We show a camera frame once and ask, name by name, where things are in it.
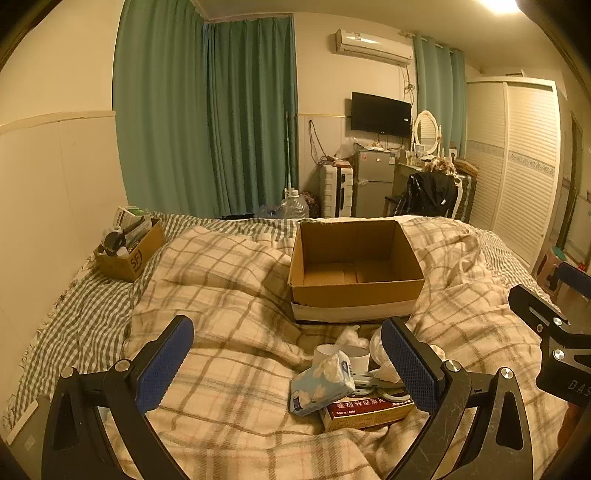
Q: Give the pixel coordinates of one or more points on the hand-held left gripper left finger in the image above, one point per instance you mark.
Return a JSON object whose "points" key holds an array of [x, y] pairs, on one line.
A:
{"points": [[164, 364]]}

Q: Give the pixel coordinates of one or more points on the wide green curtain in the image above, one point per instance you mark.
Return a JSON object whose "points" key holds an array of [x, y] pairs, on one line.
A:
{"points": [[159, 115], [251, 120]]}

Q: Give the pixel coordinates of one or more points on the white plastic wrapper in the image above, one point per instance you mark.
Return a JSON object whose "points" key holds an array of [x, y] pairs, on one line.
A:
{"points": [[379, 353]]}

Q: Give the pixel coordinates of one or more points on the clear plastic bag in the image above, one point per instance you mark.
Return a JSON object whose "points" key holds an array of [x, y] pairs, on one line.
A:
{"points": [[345, 148]]}

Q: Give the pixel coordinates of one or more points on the green gingham bedsheet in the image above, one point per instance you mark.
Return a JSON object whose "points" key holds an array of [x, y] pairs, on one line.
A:
{"points": [[87, 314]]}

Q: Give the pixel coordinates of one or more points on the white paper cup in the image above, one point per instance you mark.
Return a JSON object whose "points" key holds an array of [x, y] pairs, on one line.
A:
{"points": [[324, 356], [358, 361]]}

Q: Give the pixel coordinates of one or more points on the white suitcase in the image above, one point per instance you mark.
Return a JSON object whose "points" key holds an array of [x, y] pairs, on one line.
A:
{"points": [[334, 191]]}

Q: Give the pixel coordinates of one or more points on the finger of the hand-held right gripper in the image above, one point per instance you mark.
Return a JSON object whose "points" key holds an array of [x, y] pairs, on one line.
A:
{"points": [[575, 277], [531, 302]]}

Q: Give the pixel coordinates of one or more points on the beige plaid blanket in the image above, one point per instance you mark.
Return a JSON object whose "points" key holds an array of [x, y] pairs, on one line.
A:
{"points": [[240, 295]]}

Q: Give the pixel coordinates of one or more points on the red medicine box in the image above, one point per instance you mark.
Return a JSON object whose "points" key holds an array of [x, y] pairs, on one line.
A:
{"points": [[369, 413]]}

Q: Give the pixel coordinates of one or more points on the black round tape roll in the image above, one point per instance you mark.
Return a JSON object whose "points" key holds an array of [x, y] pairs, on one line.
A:
{"points": [[113, 240]]}

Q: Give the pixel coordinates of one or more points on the blond wig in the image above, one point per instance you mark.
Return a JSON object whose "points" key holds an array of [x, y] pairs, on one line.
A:
{"points": [[438, 165]]}

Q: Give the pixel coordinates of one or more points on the narrow light teal curtain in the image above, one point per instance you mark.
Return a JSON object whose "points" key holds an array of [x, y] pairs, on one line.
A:
{"points": [[438, 92]]}

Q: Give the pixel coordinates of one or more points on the small cardboard box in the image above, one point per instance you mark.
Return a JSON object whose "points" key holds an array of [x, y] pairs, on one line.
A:
{"points": [[131, 258]]}

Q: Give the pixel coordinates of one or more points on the white air conditioner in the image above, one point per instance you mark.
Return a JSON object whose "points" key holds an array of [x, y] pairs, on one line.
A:
{"points": [[371, 46]]}

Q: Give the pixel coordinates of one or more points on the black wall television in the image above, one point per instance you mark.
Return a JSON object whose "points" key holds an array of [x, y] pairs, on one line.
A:
{"points": [[381, 114]]}

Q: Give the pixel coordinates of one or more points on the grey flat board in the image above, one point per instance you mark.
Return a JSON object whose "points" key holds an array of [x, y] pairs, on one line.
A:
{"points": [[25, 431]]}

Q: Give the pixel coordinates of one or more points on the green white carton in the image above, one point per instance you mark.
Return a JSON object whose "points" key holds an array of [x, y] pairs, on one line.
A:
{"points": [[129, 214]]}

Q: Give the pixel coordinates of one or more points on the vanity table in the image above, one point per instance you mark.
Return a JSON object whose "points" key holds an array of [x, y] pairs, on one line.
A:
{"points": [[402, 173]]}

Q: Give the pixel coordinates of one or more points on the large open cardboard box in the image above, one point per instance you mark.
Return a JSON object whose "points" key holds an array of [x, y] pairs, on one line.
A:
{"points": [[355, 288]]}

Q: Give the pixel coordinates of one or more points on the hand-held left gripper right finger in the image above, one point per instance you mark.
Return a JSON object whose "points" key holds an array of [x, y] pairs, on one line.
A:
{"points": [[411, 369]]}

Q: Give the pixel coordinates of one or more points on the white oval vanity mirror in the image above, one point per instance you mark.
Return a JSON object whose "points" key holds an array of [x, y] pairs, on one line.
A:
{"points": [[425, 130]]}

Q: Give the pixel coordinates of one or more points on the ceiling light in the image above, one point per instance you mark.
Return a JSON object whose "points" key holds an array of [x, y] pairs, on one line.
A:
{"points": [[502, 3]]}

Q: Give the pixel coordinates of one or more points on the small grey fridge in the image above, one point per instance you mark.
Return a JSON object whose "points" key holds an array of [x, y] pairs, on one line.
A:
{"points": [[373, 184]]}

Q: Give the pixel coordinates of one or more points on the clear water jug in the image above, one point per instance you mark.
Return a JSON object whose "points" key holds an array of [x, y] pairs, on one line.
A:
{"points": [[294, 206]]}

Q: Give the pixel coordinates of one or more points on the crumpled white tissue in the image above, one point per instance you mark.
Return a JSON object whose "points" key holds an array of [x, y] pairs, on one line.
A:
{"points": [[349, 336]]}

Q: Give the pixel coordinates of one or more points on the white louvred wardrobe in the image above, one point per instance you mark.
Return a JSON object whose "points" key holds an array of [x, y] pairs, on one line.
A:
{"points": [[517, 170]]}

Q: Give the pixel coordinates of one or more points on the blue floral tissue pack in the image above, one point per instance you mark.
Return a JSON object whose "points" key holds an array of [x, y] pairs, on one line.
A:
{"points": [[321, 385]]}

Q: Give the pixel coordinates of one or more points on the black jacket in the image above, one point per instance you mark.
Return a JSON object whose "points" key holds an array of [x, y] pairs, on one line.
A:
{"points": [[427, 194]]}

